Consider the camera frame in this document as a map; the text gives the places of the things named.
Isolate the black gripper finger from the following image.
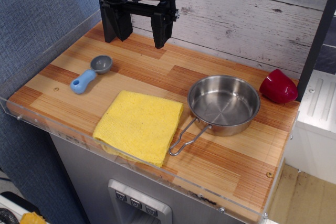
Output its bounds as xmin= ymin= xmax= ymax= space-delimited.
xmin=151 ymin=13 xmax=173 ymax=49
xmin=105 ymin=1 xmax=132 ymax=41

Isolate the stainless steel pan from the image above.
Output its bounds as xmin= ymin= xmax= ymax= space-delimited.
xmin=168 ymin=75 xmax=261 ymax=156

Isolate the yellow towel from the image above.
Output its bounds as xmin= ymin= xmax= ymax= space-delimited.
xmin=93 ymin=90 xmax=183 ymax=167

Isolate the clear acrylic shelf guard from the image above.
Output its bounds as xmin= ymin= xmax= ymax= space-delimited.
xmin=6 ymin=24 xmax=299 ymax=223

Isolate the blue grey ice cream scoop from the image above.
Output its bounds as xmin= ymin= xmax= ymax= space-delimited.
xmin=70 ymin=55 xmax=113 ymax=94

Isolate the red plastic cup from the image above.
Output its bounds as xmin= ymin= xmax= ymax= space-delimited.
xmin=259 ymin=69 xmax=298 ymax=104

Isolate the toy fridge water dispenser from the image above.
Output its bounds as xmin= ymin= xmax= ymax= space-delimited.
xmin=108 ymin=179 xmax=173 ymax=223

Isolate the white toy sink unit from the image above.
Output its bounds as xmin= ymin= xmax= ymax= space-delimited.
xmin=284 ymin=70 xmax=335 ymax=184

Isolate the yellow object bottom left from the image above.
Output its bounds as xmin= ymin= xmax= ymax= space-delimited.
xmin=19 ymin=212 xmax=47 ymax=224

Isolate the black right shelf post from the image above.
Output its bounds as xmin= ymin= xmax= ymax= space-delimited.
xmin=296 ymin=0 xmax=335 ymax=102

